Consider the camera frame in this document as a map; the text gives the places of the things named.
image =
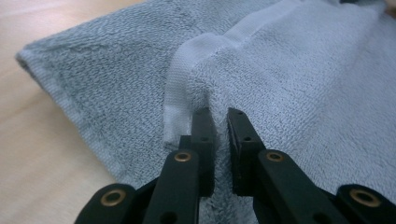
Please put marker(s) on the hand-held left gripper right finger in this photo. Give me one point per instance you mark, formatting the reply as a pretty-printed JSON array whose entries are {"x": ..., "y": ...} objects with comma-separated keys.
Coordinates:
[{"x": 264, "y": 177}]

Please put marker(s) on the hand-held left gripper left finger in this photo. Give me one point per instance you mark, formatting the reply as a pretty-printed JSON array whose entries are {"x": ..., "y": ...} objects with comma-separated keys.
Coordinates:
[{"x": 186, "y": 174}]

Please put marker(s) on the light blue towel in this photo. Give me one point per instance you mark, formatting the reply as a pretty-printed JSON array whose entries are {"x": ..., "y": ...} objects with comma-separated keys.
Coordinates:
[{"x": 124, "y": 77}]

